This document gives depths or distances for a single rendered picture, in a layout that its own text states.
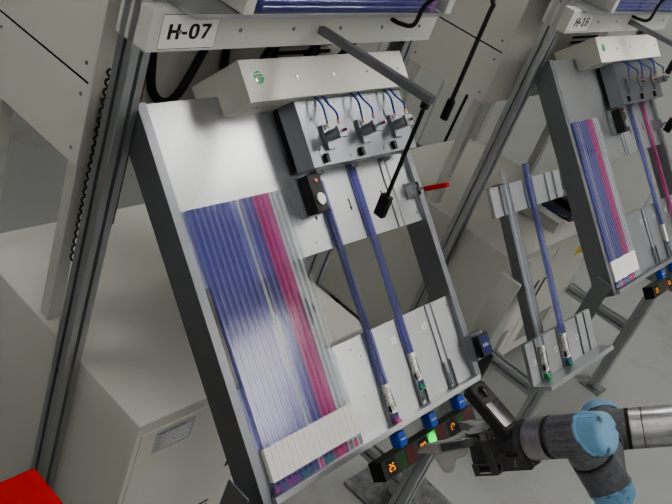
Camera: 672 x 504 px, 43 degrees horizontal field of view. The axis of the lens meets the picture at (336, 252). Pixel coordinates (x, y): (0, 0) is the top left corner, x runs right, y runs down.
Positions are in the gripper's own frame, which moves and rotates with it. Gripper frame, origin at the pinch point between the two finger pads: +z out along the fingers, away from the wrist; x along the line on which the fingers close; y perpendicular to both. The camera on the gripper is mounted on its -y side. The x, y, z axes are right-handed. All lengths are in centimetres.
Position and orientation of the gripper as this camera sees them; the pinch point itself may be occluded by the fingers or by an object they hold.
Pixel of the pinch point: (437, 435)
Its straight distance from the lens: 169.2
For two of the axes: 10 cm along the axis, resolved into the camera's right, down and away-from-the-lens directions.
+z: -7.0, 2.2, 6.8
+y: 3.0, 9.5, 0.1
